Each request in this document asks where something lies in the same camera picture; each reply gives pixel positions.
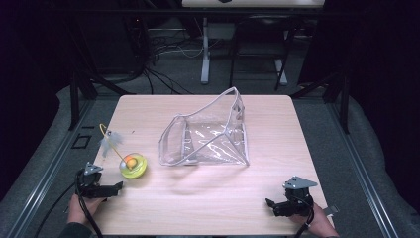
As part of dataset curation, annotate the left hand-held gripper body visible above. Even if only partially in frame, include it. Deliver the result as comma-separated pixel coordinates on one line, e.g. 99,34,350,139
76,162,113,199

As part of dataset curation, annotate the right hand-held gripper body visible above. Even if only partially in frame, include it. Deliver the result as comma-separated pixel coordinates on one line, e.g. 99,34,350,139
276,176,319,218

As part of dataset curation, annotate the yellow-green feather cat toy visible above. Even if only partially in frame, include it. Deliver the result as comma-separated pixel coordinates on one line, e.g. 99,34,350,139
98,123,149,180

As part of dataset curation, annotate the clear plastic zipper bag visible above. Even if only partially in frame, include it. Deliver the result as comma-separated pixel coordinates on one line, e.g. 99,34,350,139
157,86,251,167

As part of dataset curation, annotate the person's left hand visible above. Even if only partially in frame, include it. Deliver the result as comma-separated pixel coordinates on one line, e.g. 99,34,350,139
66,193,108,226

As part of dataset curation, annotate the person's right hand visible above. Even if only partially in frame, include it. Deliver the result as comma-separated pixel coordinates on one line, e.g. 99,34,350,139
288,201,336,238

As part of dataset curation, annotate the black metal stand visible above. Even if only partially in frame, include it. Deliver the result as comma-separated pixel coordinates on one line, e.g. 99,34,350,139
67,29,137,132
289,70,352,135

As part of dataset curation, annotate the white desk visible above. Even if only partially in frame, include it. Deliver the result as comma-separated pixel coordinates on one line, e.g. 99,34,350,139
180,0,327,86

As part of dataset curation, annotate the black chair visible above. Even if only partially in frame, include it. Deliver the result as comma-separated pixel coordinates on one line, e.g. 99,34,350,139
228,13,296,92

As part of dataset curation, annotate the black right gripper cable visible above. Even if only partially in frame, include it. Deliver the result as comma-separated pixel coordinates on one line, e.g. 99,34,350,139
292,196,315,238

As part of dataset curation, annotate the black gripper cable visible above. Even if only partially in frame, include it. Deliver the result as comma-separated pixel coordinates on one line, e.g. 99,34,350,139
292,196,315,238
74,172,104,238

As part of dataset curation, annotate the grey metal bracket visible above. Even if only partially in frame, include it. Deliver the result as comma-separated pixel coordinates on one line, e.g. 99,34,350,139
323,204,340,216

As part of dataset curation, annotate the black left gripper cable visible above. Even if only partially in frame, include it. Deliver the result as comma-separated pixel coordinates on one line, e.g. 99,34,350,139
74,172,104,238

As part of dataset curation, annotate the black cable beside table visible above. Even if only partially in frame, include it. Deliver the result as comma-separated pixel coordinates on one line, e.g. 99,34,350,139
33,182,78,238

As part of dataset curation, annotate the aluminium floor rail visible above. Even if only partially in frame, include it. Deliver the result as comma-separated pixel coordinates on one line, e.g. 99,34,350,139
6,98,97,238
325,98,402,238

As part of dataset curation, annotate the tangle of floor cables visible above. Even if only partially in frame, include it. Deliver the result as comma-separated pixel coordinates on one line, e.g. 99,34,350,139
125,16,206,96

